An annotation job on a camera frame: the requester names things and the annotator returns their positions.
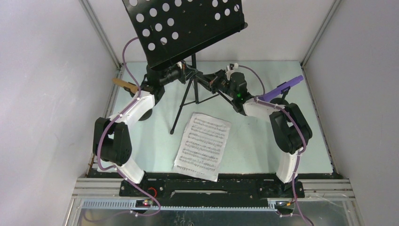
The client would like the gold microphone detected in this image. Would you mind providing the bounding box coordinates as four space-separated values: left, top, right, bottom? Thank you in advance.
112 78 139 94

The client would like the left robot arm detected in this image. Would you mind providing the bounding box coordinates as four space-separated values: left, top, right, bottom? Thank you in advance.
93 61 198 196

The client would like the purple microphone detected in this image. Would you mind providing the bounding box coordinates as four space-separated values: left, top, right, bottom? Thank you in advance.
258 75 304 102

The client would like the black right microphone stand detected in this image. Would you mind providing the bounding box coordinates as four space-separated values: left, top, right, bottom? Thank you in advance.
270 89 289 105

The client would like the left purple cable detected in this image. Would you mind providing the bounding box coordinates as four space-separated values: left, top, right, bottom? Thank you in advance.
96 37 163 218

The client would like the sheet music page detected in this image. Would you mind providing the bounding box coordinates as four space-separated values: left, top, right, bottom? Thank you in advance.
173 113 231 182

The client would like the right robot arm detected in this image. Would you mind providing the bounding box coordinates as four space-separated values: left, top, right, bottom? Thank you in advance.
199 70 312 197

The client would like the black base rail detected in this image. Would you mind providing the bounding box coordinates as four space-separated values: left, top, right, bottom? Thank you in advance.
119 173 305 208

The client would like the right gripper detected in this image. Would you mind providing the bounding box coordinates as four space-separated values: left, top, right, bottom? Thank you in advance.
195 70 236 99

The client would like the black music stand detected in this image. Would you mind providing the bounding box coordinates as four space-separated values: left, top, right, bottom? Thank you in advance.
121 0 249 135

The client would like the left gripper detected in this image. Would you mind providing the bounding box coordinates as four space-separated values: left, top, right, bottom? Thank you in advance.
160 60 198 86

